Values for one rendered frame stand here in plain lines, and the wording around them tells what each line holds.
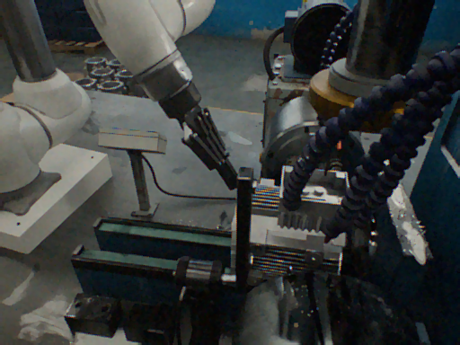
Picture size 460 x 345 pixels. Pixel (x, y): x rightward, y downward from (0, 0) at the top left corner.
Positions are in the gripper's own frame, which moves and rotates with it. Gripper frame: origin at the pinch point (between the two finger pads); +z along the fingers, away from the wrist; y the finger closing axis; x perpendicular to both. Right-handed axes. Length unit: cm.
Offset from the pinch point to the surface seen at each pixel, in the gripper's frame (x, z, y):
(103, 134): 33.8, -16.0, 17.1
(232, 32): 132, 41, 573
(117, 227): 33.5, 2.1, -1.5
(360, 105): -28.8, -17.7, -30.1
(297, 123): -14.3, 2.4, 16.0
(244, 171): -12.2, -9.9, -19.3
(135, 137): 26.1, -11.4, 16.9
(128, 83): 132, -8, 198
